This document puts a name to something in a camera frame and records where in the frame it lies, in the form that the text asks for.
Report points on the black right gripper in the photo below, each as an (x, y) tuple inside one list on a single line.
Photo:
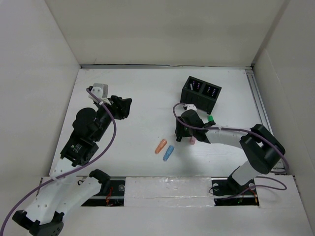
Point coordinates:
[(180, 128)]

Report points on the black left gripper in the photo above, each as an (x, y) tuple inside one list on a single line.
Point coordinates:
[(119, 106)]

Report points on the pink highlighter marker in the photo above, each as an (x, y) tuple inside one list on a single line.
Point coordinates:
[(192, 140)]

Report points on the orange highlighter marker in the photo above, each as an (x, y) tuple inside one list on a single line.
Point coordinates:
[(160, 146)]

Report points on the blue highlighter marker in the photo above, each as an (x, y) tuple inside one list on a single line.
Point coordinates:
[(168, 153)]

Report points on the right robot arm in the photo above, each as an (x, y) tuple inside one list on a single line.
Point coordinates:
[(262, 150)]

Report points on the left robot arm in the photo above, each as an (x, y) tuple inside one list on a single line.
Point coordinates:
[(45, 215)]

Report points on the black two-compartment organizer box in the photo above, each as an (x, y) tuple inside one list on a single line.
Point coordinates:
[(204, 95)]

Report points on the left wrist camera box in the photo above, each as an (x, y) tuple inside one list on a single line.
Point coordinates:
[(100, 91)]

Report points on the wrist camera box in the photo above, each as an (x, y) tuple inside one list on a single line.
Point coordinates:
[(100, 91), (189, 107)]

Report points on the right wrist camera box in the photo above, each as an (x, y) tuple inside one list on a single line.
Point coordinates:
[(189, 107)]

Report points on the back aluminium rail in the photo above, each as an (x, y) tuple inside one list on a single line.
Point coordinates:
[(154, 66)]

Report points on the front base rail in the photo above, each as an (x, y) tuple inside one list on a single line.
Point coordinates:
[(112, 195)]

